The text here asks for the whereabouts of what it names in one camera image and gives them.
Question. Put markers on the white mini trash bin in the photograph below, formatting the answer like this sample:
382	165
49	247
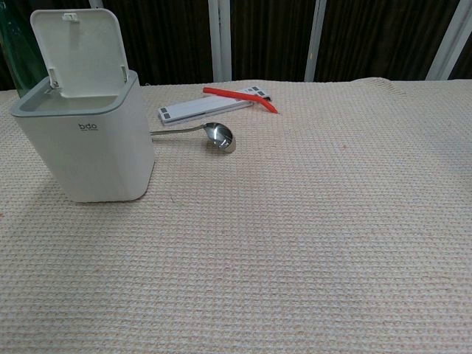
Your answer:
92	155

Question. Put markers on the stainless steel ladle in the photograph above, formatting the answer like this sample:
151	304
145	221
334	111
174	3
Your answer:
221	135

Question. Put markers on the beige waffle-weave tablecloth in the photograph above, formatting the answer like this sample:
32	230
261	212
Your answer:
280	236

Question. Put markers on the white folding stand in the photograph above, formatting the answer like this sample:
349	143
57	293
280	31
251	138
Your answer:
199	108

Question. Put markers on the red plastic stick tool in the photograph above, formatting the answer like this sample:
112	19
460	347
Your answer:
236	94

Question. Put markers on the white metal frame post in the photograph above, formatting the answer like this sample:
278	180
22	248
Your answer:
219	40
448	40
315	40

